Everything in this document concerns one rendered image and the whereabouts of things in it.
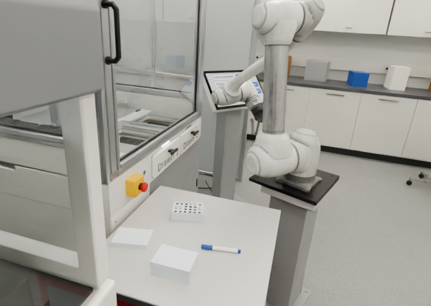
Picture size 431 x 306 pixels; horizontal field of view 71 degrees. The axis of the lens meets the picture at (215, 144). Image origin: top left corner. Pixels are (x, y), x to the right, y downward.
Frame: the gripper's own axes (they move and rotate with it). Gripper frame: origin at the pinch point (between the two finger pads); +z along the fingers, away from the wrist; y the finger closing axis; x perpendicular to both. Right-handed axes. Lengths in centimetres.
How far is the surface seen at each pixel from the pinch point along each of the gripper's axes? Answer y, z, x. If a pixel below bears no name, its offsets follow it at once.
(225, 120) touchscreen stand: -10, -41, 55
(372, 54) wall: 243, -92, 209
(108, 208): -83, 9, -50
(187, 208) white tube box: -57, 19, -37
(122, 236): -81, 20, -51
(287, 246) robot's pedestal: -21, 54, 6
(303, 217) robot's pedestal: -9.4, 44.4, -8.9
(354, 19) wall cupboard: 216, -128, 161
